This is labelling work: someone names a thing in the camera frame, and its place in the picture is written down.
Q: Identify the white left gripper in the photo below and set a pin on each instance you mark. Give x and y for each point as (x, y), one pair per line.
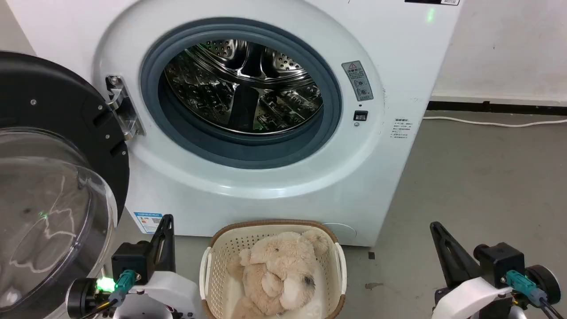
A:
(168, 292)

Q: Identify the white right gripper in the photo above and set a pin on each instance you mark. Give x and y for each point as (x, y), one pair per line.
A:
(469, 299)

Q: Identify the white front-load washing machine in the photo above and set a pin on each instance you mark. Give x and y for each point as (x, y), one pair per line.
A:
(274, 195)

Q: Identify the steel washing machine drum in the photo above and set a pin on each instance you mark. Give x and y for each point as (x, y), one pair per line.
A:
(243, 84)

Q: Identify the washer door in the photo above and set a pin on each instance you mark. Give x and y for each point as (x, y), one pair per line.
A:
(48, 102)

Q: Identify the blue white energy label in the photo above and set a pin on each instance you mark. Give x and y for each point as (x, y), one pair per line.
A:
(149, 221)

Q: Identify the cream plastic laundry basket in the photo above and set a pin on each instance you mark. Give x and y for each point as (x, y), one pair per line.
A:
(221, 252)

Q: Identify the round filter cover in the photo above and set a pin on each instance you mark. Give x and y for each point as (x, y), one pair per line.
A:
(342, 232)

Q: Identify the grey rubber door gasket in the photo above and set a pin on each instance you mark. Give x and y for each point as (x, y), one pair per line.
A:
(195, 137)

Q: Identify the beige plush teddy bear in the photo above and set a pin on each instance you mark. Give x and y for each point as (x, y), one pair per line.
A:
(279, 274)

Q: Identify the small printed text label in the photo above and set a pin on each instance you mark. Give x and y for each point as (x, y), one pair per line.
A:
(400, 128)

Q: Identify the metal door hinge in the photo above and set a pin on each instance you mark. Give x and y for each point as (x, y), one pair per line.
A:
(123, 106)

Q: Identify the black baseboard strip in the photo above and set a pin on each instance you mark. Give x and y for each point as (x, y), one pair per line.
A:
(496, 107)

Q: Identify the black door latch socket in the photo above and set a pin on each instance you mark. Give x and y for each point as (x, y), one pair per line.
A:
(360, 116)

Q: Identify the grey warning sticker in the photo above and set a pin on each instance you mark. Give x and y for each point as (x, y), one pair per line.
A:
(357, 80)

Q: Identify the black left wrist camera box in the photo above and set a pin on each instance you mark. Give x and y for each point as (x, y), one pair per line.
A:
(130, 261)

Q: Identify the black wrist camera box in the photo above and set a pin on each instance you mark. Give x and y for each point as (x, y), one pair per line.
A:
(130, 261)
(498, 263)

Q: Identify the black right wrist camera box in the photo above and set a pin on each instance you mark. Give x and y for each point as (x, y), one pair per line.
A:
(498, 263)

